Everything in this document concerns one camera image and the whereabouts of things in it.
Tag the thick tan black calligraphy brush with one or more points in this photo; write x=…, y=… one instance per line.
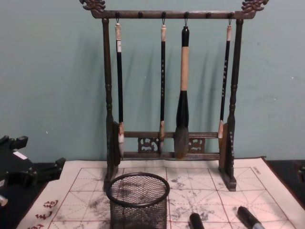
x=184, y=71

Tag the thin black calligraphy brush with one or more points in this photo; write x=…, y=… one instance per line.
x=224, y=83
x=163, y=83

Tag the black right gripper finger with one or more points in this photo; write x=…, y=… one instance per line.
x=302, y=173

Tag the white felt mat red grid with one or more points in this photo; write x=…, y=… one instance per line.
x=209, y=205

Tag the black marker pen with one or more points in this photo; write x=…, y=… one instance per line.
x=196, y=221
x=250, y=218

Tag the thin black brush white label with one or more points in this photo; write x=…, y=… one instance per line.
x=120, y=95

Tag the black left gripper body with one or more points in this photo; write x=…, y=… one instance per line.
x=13, y=162

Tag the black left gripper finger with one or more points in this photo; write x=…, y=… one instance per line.
x=17, y=141
x=32, y=175

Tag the dark carved wooden brush rack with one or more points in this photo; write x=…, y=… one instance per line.
x=108, y=71

